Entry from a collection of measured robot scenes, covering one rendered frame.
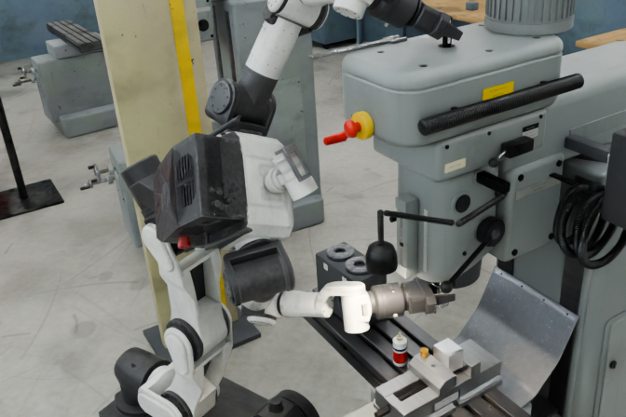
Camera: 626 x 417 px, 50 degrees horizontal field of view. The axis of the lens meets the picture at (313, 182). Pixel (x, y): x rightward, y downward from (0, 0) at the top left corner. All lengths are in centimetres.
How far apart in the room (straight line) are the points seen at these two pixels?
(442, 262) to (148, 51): 181
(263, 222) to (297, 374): 193
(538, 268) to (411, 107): 87
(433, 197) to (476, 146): 15
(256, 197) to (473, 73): 56
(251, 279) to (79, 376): 227
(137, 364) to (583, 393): 144
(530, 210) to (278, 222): 62
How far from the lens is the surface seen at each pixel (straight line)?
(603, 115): 183
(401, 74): 133
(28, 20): 1033
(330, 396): 330
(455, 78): 138
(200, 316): 199
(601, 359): 215
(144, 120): 309
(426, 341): 212
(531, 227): 175
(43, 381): 376
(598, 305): 202
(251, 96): 165
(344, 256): 214
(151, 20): 300
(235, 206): 152
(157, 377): 240
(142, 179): 188
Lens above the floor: 227
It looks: 26 degrees down
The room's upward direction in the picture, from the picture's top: 4 degrees counter-clockwise
